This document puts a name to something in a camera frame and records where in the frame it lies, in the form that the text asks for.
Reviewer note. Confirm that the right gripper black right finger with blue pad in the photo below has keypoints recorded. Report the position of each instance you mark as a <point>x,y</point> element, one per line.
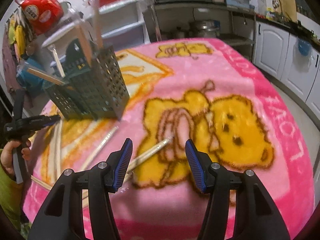
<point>256,214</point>

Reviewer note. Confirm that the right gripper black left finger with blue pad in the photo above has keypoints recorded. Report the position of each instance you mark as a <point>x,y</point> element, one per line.
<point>61,215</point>

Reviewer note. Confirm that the wooden chopsticks pair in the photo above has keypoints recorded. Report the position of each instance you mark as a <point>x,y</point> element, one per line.
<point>145,156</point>

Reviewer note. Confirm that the green sleeve forearm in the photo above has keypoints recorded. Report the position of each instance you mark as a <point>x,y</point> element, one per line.
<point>11,195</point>

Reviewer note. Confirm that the white kitchen cabinets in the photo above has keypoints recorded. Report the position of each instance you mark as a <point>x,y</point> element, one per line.
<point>291,60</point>

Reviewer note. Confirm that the metal kitchen shelf rack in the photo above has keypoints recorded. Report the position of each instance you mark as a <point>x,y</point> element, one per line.
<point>234,26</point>

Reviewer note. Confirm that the person's left hand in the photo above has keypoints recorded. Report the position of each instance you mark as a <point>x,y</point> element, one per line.
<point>7,153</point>

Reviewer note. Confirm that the wrapped chopsticks left side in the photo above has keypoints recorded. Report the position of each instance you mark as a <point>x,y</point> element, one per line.
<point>54,156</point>

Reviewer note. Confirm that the blue hanging bag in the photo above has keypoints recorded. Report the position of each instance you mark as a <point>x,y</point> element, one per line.
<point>31,83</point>

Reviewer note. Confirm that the chopsticks leaning from basket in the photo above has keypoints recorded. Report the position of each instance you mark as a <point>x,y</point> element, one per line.
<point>42,73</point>

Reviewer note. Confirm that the wrapped chopsticks long diagonal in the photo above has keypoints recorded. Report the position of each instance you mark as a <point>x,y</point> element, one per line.
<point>98,149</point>

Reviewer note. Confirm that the dark green utensil basket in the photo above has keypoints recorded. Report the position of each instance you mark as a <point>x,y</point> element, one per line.
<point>90,91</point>

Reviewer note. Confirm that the hanging clothes and towels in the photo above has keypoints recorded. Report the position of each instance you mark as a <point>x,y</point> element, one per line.
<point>16,35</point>

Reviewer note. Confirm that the chopsticks standing in basket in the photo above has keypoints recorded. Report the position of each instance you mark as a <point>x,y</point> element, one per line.
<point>84,42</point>

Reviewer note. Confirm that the red gift bag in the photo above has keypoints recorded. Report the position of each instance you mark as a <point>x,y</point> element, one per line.
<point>41,14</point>

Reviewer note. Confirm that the pink cartoon bear blanket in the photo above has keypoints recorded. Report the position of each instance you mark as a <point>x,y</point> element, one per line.
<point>198,89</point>

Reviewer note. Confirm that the left plastic drawer tower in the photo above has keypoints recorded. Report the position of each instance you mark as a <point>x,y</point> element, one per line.
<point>62,37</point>

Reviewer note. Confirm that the plastic drawer tower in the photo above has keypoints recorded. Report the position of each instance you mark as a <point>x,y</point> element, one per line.
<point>62,37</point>
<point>122,24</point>

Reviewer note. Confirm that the right plastic drawer tower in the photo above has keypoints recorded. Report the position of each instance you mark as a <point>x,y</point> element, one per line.
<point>122,24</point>

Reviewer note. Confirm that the steel pots on shelf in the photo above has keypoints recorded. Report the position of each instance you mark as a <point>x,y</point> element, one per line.
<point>205,28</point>

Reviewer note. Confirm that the wooden cutting board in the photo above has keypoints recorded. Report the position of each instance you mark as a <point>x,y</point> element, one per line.
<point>289,9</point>

